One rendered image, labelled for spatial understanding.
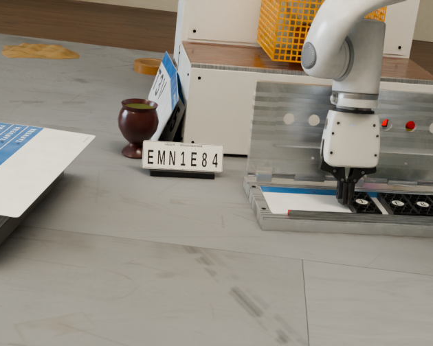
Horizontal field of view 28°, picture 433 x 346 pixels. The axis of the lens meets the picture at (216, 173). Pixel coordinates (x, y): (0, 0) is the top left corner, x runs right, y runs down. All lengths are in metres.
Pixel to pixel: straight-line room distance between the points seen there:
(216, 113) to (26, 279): 0.68
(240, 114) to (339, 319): 0.67
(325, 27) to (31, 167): 0.54
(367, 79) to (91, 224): 0.54
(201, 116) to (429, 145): 0.47
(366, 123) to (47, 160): 0.56
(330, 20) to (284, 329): 0.54
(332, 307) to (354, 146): 0.38
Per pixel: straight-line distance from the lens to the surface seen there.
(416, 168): 1.74
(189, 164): 1.70
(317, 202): 1.61
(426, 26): 3.52
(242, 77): 1.79
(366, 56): 1.54
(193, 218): 1.52
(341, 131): 1.55
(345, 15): 1.47
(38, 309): 1.21
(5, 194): 1.33
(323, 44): 1.48
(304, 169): 1.68
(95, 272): 1.31
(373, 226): 1.55
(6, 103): 2.10
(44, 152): 1.51
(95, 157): 1.77
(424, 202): 1.66
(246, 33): 2.01
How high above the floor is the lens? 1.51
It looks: 20 degrees down
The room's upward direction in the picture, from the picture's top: 6 degrees clockwise
